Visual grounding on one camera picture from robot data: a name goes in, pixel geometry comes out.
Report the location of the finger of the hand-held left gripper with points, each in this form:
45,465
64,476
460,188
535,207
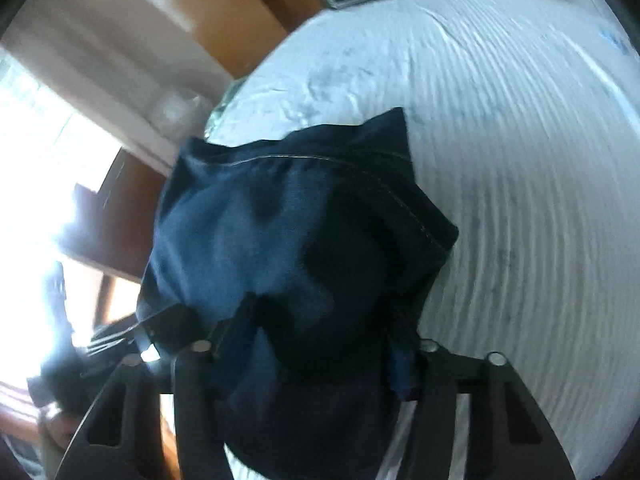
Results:
170,327

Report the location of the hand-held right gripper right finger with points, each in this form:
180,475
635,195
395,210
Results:
402,372

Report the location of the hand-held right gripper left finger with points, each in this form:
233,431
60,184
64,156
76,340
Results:
240,320

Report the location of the dark blue jeans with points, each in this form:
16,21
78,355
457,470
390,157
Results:
280,220

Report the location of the person's left hand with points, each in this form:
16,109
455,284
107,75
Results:
56,427

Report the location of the brown wooden furniture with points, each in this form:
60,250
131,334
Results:
125,220

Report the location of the bright window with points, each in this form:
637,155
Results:
45,185

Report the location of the green patterned cloth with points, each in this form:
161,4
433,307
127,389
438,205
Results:
226,105

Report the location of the beige curtain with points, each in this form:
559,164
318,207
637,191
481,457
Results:
100,50

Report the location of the orange wooden panel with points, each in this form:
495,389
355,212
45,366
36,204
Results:
260,15

